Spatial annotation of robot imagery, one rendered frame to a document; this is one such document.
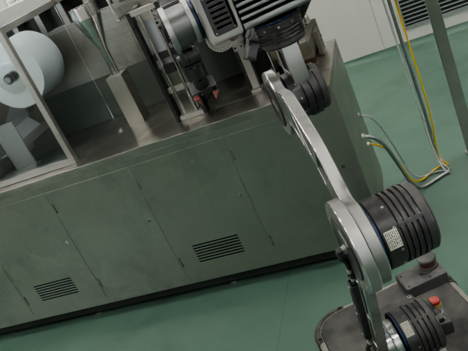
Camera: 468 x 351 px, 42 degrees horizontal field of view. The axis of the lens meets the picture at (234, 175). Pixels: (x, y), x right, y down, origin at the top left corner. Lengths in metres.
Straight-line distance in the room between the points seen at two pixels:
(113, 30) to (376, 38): 2.83
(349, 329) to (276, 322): 0.64
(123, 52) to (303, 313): 1.63
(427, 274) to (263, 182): 0.87
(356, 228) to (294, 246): 1.58
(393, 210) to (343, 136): 1.25
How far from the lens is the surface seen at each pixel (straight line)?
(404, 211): 1.45
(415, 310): 1.99
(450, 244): 2.94
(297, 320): 2.81
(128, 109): 3.16
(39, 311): 3.69
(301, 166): 2.73
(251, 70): 2.81
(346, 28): 5.52
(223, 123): 2.66
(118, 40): 3.35
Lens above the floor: 1.70
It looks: 23 degrees down
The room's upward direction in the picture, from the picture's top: 25 degrees counter-clockwise
